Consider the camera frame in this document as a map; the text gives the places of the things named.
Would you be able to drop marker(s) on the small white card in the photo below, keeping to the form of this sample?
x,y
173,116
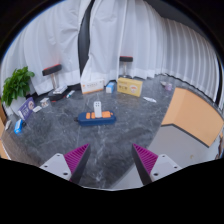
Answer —
x,y
37,109

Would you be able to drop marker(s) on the green potted plant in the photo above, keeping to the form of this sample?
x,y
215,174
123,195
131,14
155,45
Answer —
x,y
16,85

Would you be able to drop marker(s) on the blue power strip orange sockets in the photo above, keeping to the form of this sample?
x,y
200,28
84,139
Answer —
x,y
96,120

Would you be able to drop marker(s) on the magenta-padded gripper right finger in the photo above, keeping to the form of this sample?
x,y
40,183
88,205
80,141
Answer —
x,y
163,165

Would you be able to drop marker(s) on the white tissue pack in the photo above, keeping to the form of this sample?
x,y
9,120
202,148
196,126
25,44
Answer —
x,y
60,89

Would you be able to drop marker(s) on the small blue white box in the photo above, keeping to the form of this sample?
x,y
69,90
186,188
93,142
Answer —
x,y
110,87

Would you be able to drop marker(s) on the purple printed box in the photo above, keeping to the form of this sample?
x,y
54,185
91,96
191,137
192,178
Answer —
x,y
26,108

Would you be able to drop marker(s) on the yellow cardboard box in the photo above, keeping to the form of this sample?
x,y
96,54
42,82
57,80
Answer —
x,y
130,87

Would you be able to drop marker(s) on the red-topped black stool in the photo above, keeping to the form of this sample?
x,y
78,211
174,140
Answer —
x,y
51,69
126,59

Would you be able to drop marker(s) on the small blue packet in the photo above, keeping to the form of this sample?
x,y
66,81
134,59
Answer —
x,y
18,126

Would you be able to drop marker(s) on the white plastic sachet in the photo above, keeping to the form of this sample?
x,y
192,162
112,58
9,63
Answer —
x,y
149,99

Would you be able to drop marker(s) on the small white packet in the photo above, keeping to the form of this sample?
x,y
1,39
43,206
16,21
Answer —
x,y
8,125

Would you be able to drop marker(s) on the white and orange box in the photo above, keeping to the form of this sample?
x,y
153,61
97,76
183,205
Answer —
x,y
92,87

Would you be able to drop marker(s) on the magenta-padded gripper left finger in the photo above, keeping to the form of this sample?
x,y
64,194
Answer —
x,y
56,165

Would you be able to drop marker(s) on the white marker pen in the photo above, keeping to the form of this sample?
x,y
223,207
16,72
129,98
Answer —
x,y
70,94

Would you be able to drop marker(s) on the small purple cup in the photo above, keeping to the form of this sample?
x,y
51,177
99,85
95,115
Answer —
x,y
168,87

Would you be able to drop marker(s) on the white curtain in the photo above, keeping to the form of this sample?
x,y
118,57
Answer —
x,y
150,43
50,40

